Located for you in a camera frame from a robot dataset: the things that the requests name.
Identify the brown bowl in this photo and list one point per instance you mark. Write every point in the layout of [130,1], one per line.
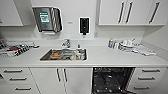
[56,54]

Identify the white wall outlet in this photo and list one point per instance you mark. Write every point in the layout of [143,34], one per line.
[95,35]

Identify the stainless steel sink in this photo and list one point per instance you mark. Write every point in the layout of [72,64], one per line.
[45,58]

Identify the stainless steel dishwasher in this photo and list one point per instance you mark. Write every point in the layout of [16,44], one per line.
[113,81]

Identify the dishwasher rack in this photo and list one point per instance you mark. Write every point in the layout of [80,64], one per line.
[110,81]

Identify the small clear bottle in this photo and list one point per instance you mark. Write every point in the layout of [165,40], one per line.
[115,44]

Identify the white narrow drawer unit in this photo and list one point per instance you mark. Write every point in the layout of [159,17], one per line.
[146,80]

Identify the chrome faucet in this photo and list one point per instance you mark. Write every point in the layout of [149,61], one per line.
[66,43]

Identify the small sink soap pump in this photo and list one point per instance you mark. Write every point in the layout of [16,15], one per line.
[79,45]

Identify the dish drying rack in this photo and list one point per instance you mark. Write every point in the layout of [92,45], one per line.
[18,49]

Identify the white cup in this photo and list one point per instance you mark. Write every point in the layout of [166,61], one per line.
[79,55]

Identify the black soap dispenser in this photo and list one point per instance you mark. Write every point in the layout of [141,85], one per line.
[84,26]

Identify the steel paper towel dispenser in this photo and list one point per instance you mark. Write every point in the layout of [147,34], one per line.
[46,20]

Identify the white wide drawer unit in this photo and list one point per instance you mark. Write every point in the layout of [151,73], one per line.
[18,80]

